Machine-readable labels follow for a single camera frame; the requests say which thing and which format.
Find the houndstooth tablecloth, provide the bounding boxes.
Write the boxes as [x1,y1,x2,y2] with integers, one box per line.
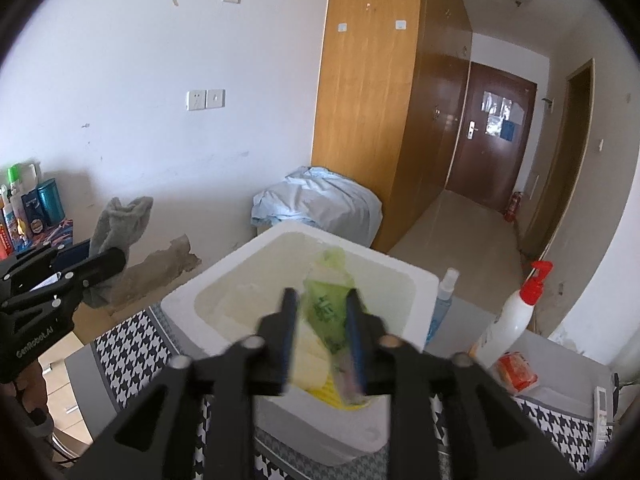
[65,305,621,480]

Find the white remote control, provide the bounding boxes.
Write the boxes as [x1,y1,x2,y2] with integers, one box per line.
[592,385,613,441]

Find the dark blue bottle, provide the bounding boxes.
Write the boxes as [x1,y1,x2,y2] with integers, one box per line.
[21,191,45,238]

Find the blue plastic bag bundle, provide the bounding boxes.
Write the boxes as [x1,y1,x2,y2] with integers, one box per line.
[250,165,383,251]

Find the grey sock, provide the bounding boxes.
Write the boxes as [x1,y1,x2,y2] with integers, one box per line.
[82,195,154,309]

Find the blue spray bottle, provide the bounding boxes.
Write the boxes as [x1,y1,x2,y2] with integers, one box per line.
[425,268,460,351]

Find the brown side door frame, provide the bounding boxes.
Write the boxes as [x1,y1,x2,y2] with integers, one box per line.
[522,58,596,261]

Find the red snack packet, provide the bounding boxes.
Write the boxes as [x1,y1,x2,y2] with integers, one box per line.
[490,351,541,395]

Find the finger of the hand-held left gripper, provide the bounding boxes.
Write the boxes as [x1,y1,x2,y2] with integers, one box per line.
[0,239,92,286]
[0,246,127,312]

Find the green capped bottle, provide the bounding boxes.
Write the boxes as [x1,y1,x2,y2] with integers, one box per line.
[7,162,26,211]

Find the green tissue pack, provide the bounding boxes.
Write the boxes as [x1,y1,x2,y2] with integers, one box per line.
[302,249,368,406]

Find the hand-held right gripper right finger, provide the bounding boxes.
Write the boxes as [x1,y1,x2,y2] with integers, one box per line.
[346,287,578,480]

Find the white pump bottle red cap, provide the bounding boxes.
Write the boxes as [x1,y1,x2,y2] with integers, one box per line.
[470,260,554,371]

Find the door notice papers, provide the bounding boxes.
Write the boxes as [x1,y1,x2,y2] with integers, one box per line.
[481,91,516,142]

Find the yellow foam net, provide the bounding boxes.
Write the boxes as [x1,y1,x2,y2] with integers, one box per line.
[312,377,371,411]

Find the teal canister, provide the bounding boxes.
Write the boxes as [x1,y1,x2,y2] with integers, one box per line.
[37,178,66,228]

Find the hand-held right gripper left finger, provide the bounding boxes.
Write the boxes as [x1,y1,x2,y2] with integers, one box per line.
[65,287,301,480]

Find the wooden wardrobe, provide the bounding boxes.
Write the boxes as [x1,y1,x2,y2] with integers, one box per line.
[311,0,473,256]

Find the person's left hand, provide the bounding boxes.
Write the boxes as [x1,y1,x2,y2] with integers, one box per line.
[12,360,49,425]

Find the white foam box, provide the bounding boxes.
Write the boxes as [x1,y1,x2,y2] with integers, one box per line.
[160,222,441,466]

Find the brown entrance door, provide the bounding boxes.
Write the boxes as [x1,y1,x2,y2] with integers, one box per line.
[445,60,538,213]

